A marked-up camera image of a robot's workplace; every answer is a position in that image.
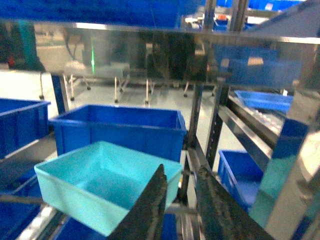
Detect large blue bin behind teal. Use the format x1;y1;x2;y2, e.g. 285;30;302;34
49;104;187;162

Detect shallow blue tray right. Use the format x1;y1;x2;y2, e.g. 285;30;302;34
234;90;293;113

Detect blue bin lower right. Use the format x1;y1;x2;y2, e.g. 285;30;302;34
217;149;264;212

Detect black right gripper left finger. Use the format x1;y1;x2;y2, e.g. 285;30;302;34
107;164;167;240

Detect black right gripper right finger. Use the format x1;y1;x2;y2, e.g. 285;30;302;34
196;167;273;240

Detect blue bin far left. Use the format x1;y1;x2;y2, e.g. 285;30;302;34
0;98;51;159

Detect light teal plastic bin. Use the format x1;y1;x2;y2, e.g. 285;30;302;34
34;141;182;236

